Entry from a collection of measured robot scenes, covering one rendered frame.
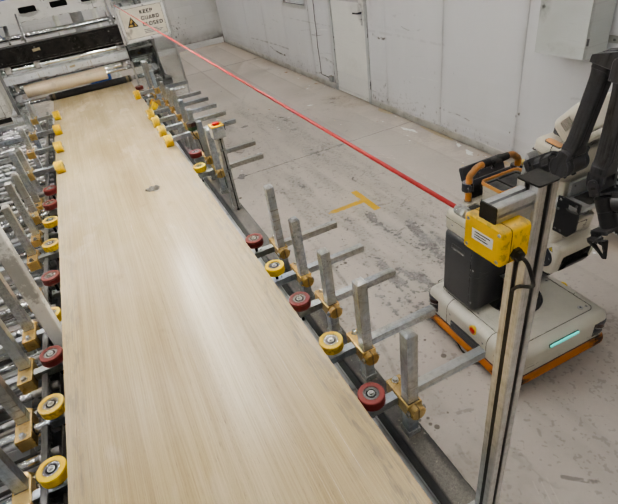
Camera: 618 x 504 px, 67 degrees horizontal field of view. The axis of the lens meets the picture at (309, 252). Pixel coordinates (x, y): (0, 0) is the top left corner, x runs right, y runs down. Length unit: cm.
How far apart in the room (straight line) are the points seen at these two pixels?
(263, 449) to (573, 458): 152
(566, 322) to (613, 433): 51
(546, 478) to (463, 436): 36
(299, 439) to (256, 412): 16
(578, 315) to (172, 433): 198
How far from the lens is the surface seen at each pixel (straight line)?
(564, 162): 181
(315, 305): 178
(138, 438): 152
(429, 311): 174
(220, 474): 136
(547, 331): 255
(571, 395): 269
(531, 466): 241
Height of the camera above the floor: 203
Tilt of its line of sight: 35 degrees down
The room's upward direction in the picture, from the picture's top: 10 degrees counter-clockwise
